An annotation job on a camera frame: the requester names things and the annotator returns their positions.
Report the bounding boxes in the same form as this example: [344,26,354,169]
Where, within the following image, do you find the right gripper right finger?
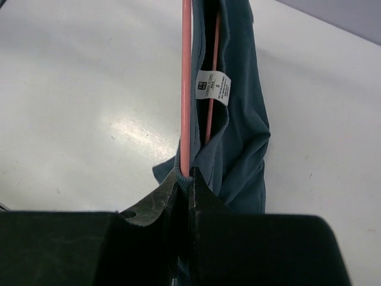
[189,169,349,285]

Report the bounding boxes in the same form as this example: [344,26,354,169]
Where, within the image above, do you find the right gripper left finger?
[1,172,177,285]

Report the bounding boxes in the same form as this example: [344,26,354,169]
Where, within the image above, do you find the blue t shirt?
[153,1,270,285]

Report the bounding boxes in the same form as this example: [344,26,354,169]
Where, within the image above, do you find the pink wire hanger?
[179,0,221,178]

